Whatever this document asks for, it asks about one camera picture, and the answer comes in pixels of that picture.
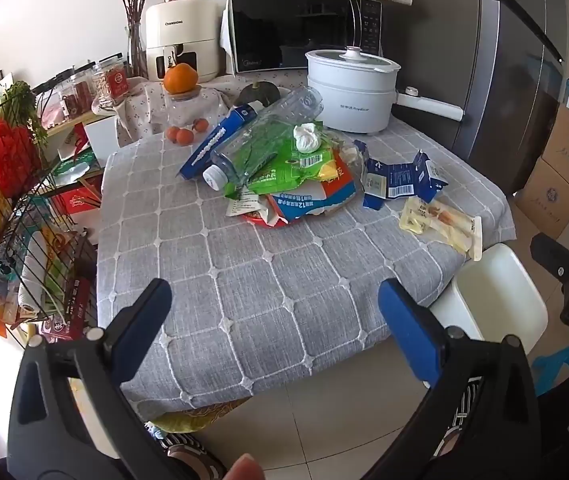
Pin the striped slipper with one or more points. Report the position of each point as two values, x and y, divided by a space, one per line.
457 425
189 457

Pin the white floral tablecloth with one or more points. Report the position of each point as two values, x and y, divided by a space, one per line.
209 102

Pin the grey refrigerator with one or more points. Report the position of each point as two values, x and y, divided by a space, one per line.
514 85

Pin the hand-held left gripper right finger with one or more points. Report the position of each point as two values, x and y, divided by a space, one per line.
409 325

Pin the glass jar with red label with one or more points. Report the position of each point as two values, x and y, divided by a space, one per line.
112 80

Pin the red gift bag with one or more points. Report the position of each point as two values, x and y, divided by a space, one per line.
4 155

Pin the yellow patterned cushion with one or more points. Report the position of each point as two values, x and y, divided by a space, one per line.
184 420

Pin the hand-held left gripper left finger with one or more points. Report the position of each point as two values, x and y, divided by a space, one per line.
139 322

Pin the clear glass jar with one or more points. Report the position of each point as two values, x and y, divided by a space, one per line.
182 107

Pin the grey checked tablecloth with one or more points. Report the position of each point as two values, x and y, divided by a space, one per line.
264 285

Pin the glass storage jar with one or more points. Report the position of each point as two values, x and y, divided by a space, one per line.
54 105
82 92

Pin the small orange fruit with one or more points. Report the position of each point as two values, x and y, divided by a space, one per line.
200 125
185 137
172 134

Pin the green leafy plant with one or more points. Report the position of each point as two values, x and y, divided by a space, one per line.
24 105

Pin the clear yellow snack package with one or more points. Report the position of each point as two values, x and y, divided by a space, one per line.
434 220

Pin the large orange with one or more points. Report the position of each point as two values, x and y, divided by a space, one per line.
181 79

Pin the white trash bin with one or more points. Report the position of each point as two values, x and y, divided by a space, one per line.
494 290

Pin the white pot lid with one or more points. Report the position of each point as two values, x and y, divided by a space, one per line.
352 56

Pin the torn blue carton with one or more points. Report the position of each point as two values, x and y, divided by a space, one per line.
389 180

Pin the cream air fryer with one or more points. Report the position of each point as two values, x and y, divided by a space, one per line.
184 25

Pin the person's left hand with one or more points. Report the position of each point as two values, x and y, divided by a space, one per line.
244 469

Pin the blue plastic stool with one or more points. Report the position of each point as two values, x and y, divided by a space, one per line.
559 360

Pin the dark green pumpkin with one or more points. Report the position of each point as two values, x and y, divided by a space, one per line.
257 96

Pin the paper towel roll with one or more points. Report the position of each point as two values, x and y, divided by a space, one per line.
34 275

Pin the blue toothpaste box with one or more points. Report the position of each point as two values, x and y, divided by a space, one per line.
229 125

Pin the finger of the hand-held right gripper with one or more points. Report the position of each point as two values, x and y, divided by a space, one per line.
559 257

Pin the white square box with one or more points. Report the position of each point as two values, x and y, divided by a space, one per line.
100 136

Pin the glass vase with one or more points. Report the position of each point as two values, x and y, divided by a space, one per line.
137 52

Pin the black microwave oven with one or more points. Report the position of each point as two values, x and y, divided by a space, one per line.
289 25

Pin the clear plastic bottle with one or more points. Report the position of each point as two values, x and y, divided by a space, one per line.
264 135

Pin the green snack packet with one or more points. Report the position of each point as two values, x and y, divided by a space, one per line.
289 167

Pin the white electric pot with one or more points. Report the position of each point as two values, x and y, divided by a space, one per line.
349 105

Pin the white tissue ball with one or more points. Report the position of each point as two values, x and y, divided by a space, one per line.
307 137

